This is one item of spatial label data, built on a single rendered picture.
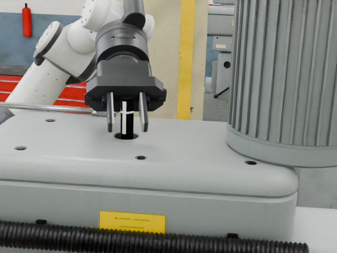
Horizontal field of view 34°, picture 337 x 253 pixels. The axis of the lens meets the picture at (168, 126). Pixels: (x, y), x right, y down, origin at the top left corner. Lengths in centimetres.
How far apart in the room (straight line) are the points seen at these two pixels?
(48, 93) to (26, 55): 923
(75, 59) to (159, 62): 139
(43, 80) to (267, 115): 64
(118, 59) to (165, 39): 167
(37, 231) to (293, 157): 35
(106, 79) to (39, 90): 42
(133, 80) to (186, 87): 173
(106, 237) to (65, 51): 56
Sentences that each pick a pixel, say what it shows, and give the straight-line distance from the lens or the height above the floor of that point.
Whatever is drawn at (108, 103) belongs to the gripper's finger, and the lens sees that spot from 84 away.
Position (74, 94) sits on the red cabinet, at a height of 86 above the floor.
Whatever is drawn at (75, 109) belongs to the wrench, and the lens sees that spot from 98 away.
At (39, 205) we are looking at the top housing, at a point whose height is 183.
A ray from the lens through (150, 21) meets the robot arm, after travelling 101.
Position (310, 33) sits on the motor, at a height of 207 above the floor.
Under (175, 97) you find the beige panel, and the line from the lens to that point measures 260.
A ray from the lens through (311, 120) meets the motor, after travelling 74.
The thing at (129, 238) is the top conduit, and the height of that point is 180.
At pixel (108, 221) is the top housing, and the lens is 76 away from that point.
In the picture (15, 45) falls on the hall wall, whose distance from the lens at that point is 1053.
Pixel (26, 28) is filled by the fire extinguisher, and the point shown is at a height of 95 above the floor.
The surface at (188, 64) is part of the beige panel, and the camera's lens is 256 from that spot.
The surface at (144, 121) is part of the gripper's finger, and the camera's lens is 82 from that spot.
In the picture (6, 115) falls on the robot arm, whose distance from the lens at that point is 129.
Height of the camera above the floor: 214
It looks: 16 degrees down
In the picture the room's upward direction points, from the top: 2 degrees clockwise
